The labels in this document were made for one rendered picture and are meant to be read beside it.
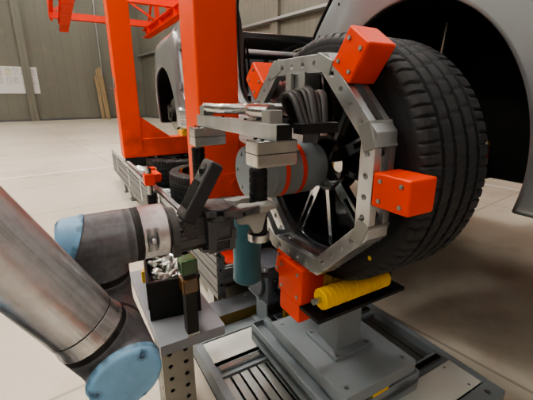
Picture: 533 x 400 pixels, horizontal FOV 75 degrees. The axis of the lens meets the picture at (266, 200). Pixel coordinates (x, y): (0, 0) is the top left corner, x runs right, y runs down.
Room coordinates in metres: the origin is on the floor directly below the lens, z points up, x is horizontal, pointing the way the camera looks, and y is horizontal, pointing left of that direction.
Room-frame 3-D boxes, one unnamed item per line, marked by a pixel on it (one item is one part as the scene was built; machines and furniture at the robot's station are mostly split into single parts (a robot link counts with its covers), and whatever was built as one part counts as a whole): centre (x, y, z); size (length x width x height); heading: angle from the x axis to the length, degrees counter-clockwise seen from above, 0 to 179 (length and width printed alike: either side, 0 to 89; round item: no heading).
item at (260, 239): (0.65, 0.02, 0.83); 0.04 x 0.04 x 0.16
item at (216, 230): (0.59, 0.12, 0.80); 0.12 x 0.08 x 0.09; 120
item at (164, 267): (0.91, 0.28, 0.51); 0.20 x 0.14 x 0.13; 21
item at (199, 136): (0.96, 0.16, 0.93); 0.09 x 0.05 x 0.05; 120
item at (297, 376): (1.05, -0.22, 0.13); 0.50 x 0.36 x 0.10; 30
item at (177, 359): (0.95, 0.31, 0.21); 0.10 x 0.10 x 0.42; 30
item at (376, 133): (0.92, -0.10, 0.85); 0.54 x 0.07 x 0.54; 30
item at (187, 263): (0.75, 0.19, 0.64); 0.04 x 0.04 x 0.04; 30
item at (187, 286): (0.75, 0.19, 0.59); 0.04 x 0.04 x 0.04; 30
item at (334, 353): (1.00, -0.25, 0.32); 0.40 x 0.30 x 0.28; 30
